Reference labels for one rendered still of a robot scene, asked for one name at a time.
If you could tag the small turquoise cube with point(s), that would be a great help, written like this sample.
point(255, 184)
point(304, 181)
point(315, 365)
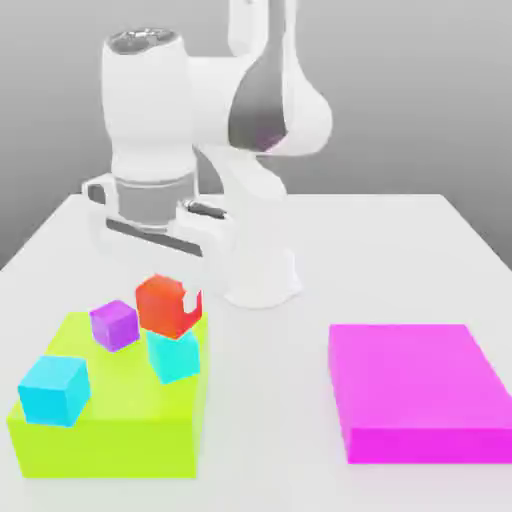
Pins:
point(174, 358)

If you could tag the small cyan cube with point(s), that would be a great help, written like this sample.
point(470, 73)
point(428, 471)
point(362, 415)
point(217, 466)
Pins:
point(54, 392)

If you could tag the small red cube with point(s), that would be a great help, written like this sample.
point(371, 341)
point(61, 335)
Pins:
point(160, 308)

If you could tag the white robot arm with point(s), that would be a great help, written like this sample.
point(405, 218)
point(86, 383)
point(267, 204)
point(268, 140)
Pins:
point(148, 112)

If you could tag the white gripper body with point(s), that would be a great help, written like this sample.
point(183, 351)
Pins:
point(160, 250)

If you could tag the large lime box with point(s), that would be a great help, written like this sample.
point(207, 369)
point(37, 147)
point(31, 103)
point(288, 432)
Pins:
point(120, 432)

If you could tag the large magenta box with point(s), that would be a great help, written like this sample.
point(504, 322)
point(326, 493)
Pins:
point(412, 384)

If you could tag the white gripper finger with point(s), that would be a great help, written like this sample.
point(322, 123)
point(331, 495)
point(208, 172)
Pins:
point(192, 300)

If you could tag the small purple cube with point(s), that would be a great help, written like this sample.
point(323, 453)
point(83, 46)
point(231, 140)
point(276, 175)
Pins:
point(115, 326)

